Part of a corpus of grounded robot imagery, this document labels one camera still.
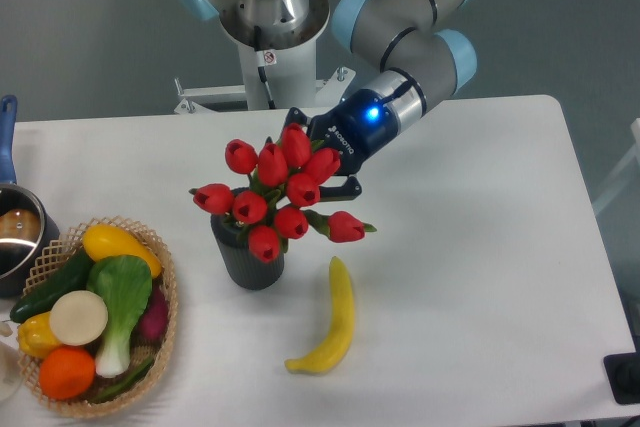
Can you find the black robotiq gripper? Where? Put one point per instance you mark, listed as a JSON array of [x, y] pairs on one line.
[[357, 128]]

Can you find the red tulip bouquet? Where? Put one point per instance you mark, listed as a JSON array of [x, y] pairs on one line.
[[284, 180]]

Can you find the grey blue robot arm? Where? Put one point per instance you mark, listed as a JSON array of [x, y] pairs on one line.
[[419, 65]]

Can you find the dark grey ribbed vase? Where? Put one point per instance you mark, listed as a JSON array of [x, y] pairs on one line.
[[245, 269]]

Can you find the yellow banana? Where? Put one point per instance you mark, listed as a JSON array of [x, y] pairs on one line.
[[335, 345]]

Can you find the green bok choy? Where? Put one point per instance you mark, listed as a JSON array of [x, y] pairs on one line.
[[124, 283]]

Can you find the yellow squash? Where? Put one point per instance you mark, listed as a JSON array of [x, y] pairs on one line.
[[101, 241]]

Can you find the purple sweet potato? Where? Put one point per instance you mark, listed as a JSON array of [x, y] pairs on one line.
[[153, 323]]

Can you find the dark green cucumber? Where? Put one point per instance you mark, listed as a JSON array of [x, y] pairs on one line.
[[72, 276]]

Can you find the woven wicker basket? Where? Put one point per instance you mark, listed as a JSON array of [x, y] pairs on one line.
[[151, 344]]

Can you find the green chili pepper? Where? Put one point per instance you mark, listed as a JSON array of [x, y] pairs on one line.
[[125, 384]]

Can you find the white round radish slice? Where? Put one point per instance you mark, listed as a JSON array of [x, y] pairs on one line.
[[78, 318]]

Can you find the orange fruit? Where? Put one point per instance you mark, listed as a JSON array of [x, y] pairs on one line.
[[66, 373]]

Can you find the yellow bell pepper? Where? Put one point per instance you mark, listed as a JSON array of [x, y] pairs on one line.
[[35, 337]]

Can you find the white garlic piece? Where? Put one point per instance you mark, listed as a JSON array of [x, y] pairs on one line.
[[5, 329]]

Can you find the black device at table edge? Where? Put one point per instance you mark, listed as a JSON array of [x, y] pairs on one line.
[[623, 376]]

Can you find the white plate at left edge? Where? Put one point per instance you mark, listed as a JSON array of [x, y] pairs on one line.
[[10, 377]]

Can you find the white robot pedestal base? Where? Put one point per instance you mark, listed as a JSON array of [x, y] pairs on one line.
[[276, 42]]

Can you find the blue handled steel pot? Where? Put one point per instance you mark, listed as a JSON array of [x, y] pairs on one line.
[[26, 227]]

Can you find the white frame at right edge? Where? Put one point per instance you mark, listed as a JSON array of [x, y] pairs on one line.
[[621, 176]]

